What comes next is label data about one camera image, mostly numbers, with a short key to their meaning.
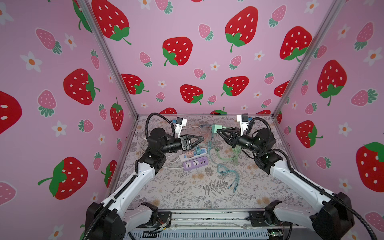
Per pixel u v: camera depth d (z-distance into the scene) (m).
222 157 0.98
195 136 0.62
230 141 0.61
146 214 0.62
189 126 1.15
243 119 0.59
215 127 0.65
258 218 0.74
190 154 0.90
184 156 0.95
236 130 0.63
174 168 0.93
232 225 0.73
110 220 0.39
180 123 0.62
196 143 0.61
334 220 0.40
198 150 0.93
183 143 0.59
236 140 0.59
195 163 0.91
